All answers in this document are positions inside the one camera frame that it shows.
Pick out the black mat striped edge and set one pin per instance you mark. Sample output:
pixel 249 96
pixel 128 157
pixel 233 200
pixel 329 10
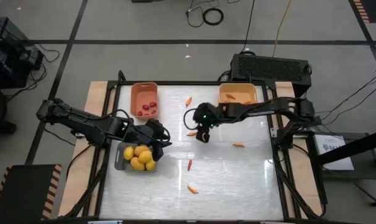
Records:
pixel 374 9
pixel 23 193

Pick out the white paper sign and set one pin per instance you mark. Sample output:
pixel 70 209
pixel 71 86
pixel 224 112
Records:
pixel 333 152

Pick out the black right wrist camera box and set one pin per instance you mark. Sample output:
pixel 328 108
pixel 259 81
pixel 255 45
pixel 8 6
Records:
pixel 208 107

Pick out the orange carrot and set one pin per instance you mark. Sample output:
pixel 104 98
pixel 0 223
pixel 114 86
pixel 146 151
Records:
pixel 238 145
pixel 188 101

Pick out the orange mini pepper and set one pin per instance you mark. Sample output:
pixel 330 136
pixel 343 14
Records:
pixel 192 189
pixel 192 133

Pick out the red-orange mini pepper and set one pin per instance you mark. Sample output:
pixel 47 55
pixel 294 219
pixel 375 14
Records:
pixel 189 165
pixel 248 102

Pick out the yellow mango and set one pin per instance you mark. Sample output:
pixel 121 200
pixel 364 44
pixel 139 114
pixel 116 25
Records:
pixel 150 165
pixel 145 156
pixel 128 153
pixel 141 149
pixel 137 164

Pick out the yellow plastic basket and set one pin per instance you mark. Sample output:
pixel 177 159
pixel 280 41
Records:
pixel 238 91

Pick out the black vented computer case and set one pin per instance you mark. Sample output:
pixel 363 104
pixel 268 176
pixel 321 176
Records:
pixel 270 70

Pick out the wooden side board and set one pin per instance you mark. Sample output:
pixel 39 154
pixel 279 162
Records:
pixel 93 99
pixel 302 186

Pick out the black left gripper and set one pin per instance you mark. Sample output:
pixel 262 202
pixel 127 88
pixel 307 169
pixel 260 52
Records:
pixel 150 139

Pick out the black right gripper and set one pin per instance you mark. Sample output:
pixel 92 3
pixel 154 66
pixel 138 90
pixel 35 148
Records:
pixel 208 121

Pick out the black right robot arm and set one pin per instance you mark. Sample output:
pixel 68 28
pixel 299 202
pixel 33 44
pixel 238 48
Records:
pixel 262 109

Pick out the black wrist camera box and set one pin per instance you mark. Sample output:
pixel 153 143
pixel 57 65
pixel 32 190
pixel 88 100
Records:
pixel 156 125
pixel 208 107

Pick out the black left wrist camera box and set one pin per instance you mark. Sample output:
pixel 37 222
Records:
pixel 156 125

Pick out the black equipment cart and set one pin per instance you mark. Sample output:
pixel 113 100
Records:
pixel 10 53

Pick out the black metal stand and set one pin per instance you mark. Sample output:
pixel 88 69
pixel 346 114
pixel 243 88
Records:
pixel 355 147

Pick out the salmon plastic basket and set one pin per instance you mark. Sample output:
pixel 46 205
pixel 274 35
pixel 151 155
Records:
pixel 144 96

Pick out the grey translucent plastic basket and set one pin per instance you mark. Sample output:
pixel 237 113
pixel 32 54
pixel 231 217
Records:
pixel 121 158

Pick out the black table frame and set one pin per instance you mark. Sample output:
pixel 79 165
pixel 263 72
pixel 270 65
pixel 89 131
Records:
pixel 190 83

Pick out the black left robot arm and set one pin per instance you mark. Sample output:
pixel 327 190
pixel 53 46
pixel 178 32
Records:
pixel 82 119

